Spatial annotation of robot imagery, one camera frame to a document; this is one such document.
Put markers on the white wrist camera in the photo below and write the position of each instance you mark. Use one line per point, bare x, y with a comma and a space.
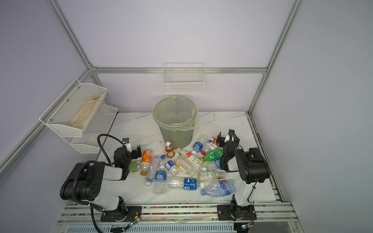
127, 143
232, 135

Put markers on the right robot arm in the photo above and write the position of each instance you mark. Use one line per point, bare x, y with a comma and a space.
250, 164

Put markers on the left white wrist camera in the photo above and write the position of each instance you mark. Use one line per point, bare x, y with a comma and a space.
127, 143

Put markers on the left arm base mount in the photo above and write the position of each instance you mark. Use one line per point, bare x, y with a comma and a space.
126, 215

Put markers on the clear yellow label bottle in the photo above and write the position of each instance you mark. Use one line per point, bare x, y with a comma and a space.
184, 166

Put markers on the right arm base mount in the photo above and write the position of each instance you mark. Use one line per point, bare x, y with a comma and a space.
226, 212

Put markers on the aluminium front rail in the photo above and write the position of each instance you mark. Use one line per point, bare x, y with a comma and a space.
186, 213

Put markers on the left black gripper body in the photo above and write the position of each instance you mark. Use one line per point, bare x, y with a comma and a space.
132, 155

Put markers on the green soda bottle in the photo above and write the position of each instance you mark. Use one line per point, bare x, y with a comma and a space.
212, 155

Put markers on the crushed clear bottle white cap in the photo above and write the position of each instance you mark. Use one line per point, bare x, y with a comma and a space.
151, 173

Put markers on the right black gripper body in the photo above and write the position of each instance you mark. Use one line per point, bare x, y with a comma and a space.
219, 140

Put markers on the orange label bottle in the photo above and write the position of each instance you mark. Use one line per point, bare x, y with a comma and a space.
145, 162

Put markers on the white wire wall basket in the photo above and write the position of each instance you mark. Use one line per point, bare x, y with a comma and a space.
183, 78

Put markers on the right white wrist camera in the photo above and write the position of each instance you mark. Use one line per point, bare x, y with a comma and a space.
232, 135

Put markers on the red white label bottle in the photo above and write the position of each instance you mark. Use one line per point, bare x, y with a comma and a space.
190, 158

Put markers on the red label tea bottle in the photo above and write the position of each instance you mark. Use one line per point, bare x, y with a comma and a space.
169, 149

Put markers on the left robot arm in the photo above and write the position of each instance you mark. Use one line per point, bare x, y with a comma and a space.
84, 183

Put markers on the beige cloth in shelf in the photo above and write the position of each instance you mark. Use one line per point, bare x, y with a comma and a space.
81, 118

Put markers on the large crushed purple label bottle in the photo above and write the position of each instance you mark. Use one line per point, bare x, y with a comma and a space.
219, 188

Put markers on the upright blue label bottle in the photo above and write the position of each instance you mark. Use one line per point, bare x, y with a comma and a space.
160, 182

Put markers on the green label clear bottle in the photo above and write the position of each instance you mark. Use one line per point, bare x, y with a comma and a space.
134, 166

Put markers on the grey mesh waste bin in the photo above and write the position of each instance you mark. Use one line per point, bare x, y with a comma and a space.
179, 139

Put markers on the blue label bottle right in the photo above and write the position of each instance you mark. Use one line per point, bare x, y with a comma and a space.
211, 165

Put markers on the long clear blue label bottle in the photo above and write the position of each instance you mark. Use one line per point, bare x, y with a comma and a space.
188, 184

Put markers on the small blue label bottle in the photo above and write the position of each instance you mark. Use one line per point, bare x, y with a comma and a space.
170, 165

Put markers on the red label crushed bottle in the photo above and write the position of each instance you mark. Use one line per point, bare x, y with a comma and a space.
210, 145

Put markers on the white mesh two-tier shelf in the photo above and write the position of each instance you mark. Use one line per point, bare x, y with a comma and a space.
60, 113

